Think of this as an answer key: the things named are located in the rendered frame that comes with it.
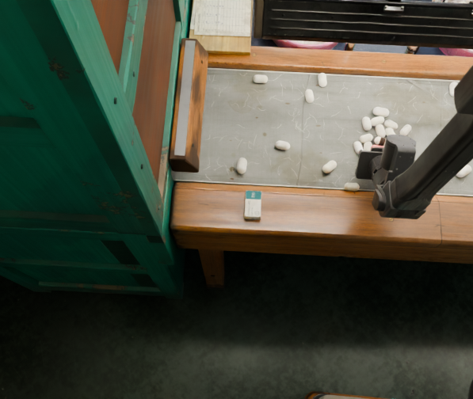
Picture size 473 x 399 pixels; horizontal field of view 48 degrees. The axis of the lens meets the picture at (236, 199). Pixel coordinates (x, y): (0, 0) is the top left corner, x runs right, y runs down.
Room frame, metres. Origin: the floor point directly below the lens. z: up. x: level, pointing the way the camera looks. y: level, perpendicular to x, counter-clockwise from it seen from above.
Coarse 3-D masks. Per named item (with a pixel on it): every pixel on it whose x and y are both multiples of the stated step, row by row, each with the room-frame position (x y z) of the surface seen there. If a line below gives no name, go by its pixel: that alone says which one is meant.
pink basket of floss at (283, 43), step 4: (276, 40) 0.84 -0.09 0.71; (280, 40) 0.82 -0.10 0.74; (284, 40) 0.80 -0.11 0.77; (288, 40) 0.80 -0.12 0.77; (280, 44) 0.83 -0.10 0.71; (284, 44) 0.82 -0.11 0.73; (288, 44) 0.81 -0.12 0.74; (292, 44) 0.79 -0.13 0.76; (296, 44) 0.79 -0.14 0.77; (300, 44) 0.79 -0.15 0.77; (304, 44) 0.79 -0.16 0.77; (308, 44) 0.79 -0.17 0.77; (312, 44) 0.79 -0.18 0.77; (316, 44) 0.79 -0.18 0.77; (320, 44) 0.79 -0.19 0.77; (324, 44) 0.79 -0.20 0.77; (328, 44) 0.79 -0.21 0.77; (332, 44) 0.81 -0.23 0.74; (336, 44) 0.84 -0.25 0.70; (308, 48) 0.80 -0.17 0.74; (312, 48) 0.80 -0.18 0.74; (316, 48) 0.80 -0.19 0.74; (320, 48) 0.80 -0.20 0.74; (324, 48) 0.81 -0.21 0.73; (328, 48) 0.82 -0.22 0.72
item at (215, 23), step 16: (208, 0) 0.90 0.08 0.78; (224, 0) 0.91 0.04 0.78; (240, 0) 0.91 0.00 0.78; (192, 16) 0.86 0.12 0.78; (208, 16) 0.86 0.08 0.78; (224, 16) 0.86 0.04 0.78; (240, 16) 0.86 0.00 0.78; (208, 32) 0.81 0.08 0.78; (224, 32) 0.81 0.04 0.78; (240, 32) 0.81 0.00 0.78
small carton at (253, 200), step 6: (246, 192) 0.40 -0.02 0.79; (252, 192) 0.40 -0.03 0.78; (258, 192) 0.40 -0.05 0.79; (246, 198) 0.38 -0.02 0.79; (252, 198) 0.38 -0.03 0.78; (258, 198) 0.38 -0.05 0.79; (246, 204) 0.37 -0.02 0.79; (252, 204) 0.37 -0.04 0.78; (258, 204) 0.37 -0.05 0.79; (246, 210) 0.36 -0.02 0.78; (252, 210) 0.36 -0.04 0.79; (258, 210) 0.36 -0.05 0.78; (246, 216) 0.34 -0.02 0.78; (252, 216) 0.34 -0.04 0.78; (258, 216) 0.34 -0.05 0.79
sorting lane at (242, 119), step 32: (224, 96) 0.66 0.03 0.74; (256, 96) 0.66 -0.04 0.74; (288, 96) 0.66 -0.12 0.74; (320, 96) 0.67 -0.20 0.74; (352, 96) 0.67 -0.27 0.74; (384, 96) 0.67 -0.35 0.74; (416, 96) 0.67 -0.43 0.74; (448, 96) 0.68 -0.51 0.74; (224, 128) 0.57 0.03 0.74; (256, 128) 0.57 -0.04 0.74; (288, 128) 0.58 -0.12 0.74; (320, 128) 0.58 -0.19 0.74; (352, 128) 0.58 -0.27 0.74; (384, 128) 0.58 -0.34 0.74; (416, 128) 0.59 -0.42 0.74; (224, 160) 0.49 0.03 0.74; (256, 160) 0.49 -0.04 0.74; (288, 160) 0.49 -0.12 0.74; (320, 160) 0.50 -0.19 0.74; (352, 160) 0.50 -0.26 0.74; (448, 192) 0.43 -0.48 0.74
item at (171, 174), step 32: (192, 0) 0.95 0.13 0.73; (0, 256) 0.31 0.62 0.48; (32, 256) 0.30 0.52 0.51; (64, 256) 0.30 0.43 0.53; (96, 256) 0.30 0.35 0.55; (128, 256) 0.30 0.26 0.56; (160, 256) 0.28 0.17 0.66; (32, 288) 0.29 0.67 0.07; (64, 288) 0.29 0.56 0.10; (96, 288) 0.29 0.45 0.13; (128, 288) 0.29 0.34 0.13; (160, 288) 0.28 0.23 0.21
